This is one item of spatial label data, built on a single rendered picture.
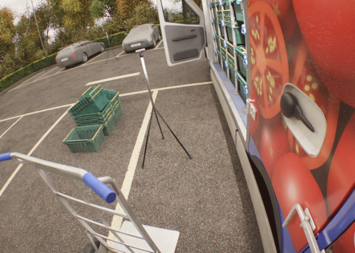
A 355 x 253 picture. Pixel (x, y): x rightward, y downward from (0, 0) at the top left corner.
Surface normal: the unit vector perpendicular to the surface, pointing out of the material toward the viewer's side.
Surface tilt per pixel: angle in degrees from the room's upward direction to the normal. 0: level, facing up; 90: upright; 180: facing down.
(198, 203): 0
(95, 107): 91
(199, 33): 95
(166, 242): 0
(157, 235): 0
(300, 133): 45
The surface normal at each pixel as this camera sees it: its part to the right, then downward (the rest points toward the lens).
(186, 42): 0.35, 0.36
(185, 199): -0.15, -0.84
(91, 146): -0.06, 0.59
